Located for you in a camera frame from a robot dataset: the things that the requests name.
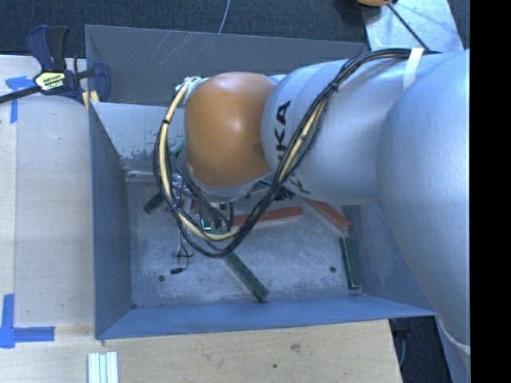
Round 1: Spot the dark green flat block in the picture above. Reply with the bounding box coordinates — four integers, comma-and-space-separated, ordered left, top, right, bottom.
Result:
224, 251, 271, 303
339, 235, 364, 291
142, 191, 165, 215

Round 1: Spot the grey metal bin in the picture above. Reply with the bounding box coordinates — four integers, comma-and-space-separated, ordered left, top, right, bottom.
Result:
84, 24, 438, 341

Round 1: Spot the pale wood board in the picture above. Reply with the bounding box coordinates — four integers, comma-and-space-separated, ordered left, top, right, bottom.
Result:
14, 56, 97, 329

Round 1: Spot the red-brown flat block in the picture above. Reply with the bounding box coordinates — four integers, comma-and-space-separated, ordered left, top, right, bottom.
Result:
230, 205, 304, 229
302, 196, 352, 233

